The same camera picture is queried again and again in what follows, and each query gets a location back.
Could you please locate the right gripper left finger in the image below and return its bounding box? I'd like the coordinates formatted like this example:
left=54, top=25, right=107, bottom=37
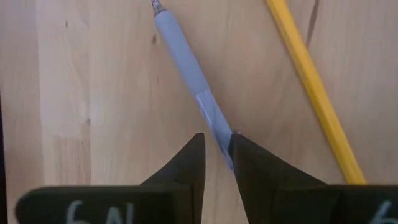
left=14, top=133, right=206, bottom=224

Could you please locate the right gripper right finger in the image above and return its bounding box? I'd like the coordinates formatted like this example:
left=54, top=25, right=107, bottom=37
left=228, top=133, right=398, bottom=224

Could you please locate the yellow pencil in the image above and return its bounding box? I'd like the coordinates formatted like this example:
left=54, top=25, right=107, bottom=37
left=264, top=0, right=368, bottom=185

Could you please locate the lavender marbled pen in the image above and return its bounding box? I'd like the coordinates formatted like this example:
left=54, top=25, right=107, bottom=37
left=151, top=0, right=234, bottom=171

